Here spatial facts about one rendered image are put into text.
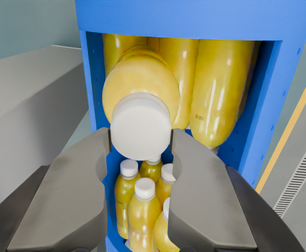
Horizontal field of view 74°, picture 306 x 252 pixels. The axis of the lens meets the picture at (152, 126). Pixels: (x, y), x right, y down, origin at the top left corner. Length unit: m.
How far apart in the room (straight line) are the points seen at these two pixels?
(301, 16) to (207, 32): 0.09
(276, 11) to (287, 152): 1.94
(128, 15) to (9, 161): 0.47
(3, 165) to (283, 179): 2.17
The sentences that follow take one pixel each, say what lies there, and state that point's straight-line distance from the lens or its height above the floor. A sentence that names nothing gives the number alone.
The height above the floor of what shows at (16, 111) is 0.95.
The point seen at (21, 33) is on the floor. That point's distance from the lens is 1.60.
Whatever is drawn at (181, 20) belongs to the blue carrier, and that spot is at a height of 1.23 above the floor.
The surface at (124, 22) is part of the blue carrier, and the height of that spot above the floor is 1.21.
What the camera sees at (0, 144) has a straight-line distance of 0.54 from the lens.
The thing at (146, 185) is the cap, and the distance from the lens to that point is 0.40.
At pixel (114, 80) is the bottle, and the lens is 0.16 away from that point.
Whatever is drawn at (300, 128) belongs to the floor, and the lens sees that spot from 2.03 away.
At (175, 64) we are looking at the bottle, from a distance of 0.31.
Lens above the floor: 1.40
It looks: 62 degrees down
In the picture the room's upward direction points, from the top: 176 degrees clockwise
